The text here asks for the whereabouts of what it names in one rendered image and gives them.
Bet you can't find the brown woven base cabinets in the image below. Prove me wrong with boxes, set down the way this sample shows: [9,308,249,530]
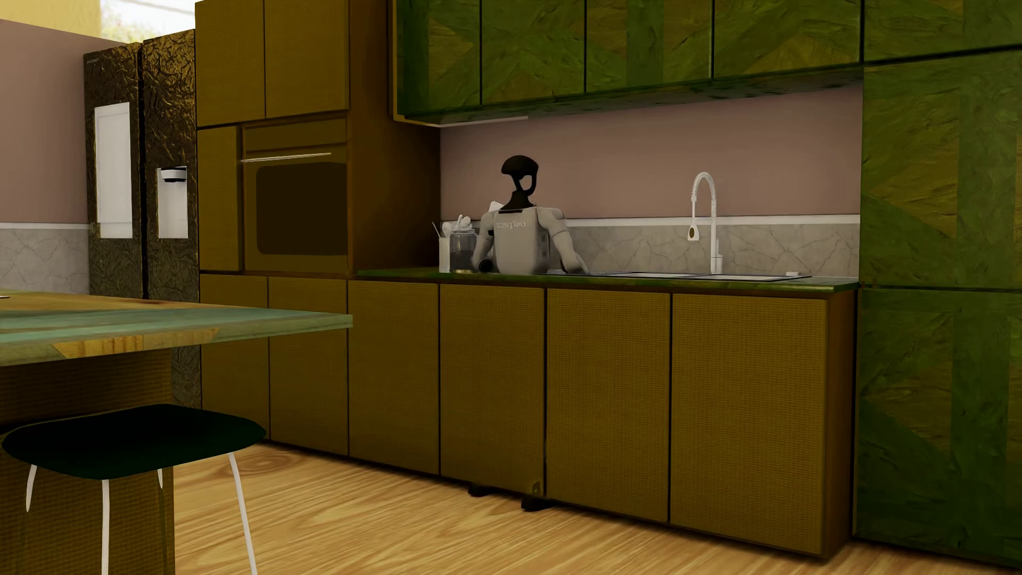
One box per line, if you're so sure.
[200,275,857,558]

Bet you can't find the white humanoid robot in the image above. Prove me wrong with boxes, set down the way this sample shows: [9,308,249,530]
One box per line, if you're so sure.
[468,155,590,512]

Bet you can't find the built-in brown wall oven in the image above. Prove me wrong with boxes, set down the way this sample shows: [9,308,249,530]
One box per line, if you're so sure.
[240,117,350,276]

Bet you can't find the black stool with white legs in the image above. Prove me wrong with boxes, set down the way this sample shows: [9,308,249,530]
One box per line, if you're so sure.
[2,404,267,575]

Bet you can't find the clear glass jar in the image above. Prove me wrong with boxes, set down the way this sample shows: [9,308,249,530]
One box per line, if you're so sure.
[449,227,479,274]

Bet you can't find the dark textured double-door refrigerator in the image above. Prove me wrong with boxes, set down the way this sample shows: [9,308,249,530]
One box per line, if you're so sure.
[84,30,201,409]

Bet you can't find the flat steel kitchen sink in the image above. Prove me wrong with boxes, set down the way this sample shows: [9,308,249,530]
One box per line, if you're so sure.
[592,272,812,283]

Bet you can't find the green wooden island counter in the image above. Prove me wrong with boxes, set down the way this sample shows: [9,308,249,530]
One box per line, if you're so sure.
[0,291,354,575]

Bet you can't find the white spring kitchen faucet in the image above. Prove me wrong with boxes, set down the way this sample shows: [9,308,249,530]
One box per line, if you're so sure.
[687,171,724,276]

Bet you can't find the green marbled tall cabinet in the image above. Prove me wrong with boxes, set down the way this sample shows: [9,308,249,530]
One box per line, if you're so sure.
[853,0,1022,566]

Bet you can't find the brown tall oven cabinet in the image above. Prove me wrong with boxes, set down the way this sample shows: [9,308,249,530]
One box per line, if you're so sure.
[195,0,441,278]

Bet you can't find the white utensil holder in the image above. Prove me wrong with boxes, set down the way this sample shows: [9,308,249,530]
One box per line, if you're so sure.
[432,214,472,273]

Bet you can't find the green marbled wall cabinets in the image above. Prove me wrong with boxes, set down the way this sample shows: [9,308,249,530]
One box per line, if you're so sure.
[390,0,864,127]

